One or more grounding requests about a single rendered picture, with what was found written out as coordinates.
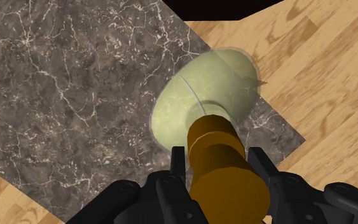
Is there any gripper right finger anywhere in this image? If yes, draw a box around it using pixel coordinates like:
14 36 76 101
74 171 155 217
247 146 358 224

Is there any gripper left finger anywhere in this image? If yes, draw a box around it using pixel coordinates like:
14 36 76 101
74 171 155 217
66 146 210 224

